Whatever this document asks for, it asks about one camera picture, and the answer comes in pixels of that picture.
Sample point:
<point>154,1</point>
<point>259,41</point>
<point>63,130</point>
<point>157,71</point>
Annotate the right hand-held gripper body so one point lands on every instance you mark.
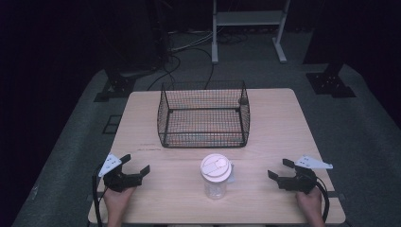
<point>299,182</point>

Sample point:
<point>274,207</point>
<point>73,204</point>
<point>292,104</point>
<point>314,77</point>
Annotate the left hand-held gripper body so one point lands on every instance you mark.
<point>118,181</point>

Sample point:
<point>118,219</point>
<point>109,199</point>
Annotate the person's left hand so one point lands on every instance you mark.
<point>116,201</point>

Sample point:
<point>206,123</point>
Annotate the person's right hand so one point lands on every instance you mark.
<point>310,203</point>

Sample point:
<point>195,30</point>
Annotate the clear cup with white lid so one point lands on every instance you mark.
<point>216,173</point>

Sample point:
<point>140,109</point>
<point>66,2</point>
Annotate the black stand base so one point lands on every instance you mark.
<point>115,88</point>
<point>331,84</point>

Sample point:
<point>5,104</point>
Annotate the white metal desk frame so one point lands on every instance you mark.
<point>217,38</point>

